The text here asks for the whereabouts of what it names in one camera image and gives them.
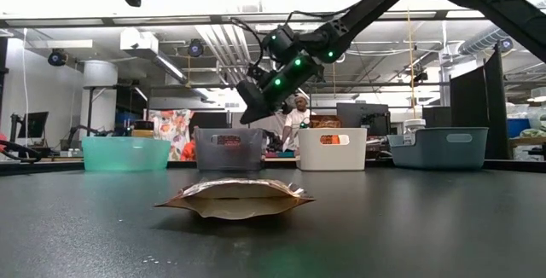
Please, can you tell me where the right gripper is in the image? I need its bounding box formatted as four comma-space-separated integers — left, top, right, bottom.
236, 65, 322, 125

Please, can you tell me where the red spice tin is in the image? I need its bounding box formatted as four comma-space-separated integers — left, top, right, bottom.
215, 134, 242, 147

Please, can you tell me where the taco mix packet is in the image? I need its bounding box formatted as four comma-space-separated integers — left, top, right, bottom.
309, 114, 346, 147

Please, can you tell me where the orange spice jar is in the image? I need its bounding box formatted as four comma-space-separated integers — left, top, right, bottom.
131, 119, 155, 139

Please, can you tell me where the white lid seasoning jar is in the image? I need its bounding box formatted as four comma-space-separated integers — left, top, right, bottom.
402, 118, 427, 147

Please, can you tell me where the person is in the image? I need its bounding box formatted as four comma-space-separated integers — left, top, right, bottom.
280, 93, 317, 153

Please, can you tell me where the grey translucent plastic bin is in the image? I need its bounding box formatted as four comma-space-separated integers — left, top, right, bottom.
193, 127, 264, 173

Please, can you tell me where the black ceiling speaker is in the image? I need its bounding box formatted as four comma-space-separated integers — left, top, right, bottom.
46, 48, 69, 67
497, 37, 515, 54
187, 38, 206, 59

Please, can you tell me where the floral cloth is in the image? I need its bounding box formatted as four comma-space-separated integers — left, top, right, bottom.
148, 108, 196, 162

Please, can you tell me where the white plastic bin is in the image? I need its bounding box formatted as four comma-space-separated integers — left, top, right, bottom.
296, 126, 369, 173

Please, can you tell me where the black monitor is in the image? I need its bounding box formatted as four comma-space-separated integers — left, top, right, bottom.
335, 102, 391, 137
17, 111, 50, 140

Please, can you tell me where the white round column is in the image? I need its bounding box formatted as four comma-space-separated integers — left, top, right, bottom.
78, 59, 119, 138

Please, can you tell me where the teal plastic bin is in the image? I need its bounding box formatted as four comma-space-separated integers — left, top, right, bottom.
80, 136, 172, 173

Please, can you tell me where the blue-grey plastic bin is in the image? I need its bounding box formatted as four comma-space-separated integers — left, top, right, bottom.
386, 126, 491, 171

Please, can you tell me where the black partition panel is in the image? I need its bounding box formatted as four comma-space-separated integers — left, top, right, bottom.
449, 42, 512, 160

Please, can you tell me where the blue tub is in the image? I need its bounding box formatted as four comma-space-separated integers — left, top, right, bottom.
506, 117, 533, 140

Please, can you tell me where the overhead frame beam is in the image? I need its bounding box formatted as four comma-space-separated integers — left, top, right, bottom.
0, 9, 546, 30

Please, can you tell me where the silver ribbed duct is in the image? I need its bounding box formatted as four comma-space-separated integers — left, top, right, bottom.
456, 24, 513, 56

